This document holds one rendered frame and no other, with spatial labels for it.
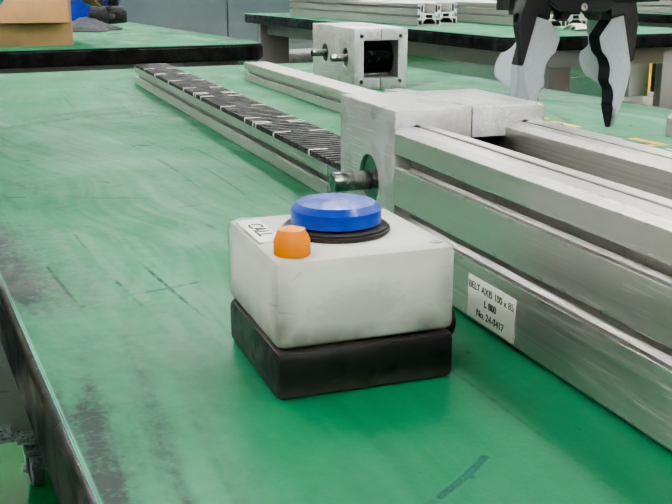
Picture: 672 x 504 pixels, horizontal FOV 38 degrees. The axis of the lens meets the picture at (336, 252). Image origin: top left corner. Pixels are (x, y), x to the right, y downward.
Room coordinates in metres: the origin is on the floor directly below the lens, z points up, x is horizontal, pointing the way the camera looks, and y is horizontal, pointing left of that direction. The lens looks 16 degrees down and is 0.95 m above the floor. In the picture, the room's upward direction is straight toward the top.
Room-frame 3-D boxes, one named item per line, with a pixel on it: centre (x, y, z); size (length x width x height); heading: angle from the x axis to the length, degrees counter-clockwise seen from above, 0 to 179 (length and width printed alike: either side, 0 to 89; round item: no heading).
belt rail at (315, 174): (1.22, 0.15, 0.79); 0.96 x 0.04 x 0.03; 20
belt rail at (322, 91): (1.28, -0.02, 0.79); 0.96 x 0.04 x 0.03; 20
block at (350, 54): (1.61, -0.04, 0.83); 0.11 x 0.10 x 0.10; 108
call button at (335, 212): (0.42, 0.00, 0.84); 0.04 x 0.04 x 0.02
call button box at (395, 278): (0.42, -0.01, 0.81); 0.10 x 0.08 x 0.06; 110
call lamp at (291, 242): (0.38, 0.02, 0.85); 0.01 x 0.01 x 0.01
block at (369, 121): (0.62, -0.05, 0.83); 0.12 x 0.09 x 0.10; 110
